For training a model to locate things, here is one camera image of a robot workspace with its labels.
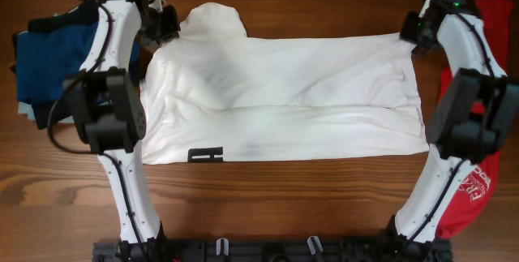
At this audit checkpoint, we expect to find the white t-shirt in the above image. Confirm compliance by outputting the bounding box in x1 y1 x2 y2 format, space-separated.
140 2 429 165

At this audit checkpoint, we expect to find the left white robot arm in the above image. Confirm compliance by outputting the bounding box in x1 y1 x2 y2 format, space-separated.
59 0 180 261

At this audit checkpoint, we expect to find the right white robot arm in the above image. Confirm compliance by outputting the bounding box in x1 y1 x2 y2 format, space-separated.
375 0 518 261

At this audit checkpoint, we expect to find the blue folded shirt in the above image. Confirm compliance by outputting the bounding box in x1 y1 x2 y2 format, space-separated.
15 20 142 107

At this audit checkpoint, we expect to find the black folded shirt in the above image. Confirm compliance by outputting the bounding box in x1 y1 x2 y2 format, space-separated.
11 0 98 130

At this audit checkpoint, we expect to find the red t-shirt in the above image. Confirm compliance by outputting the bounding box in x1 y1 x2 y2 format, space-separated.
435 0 514 238

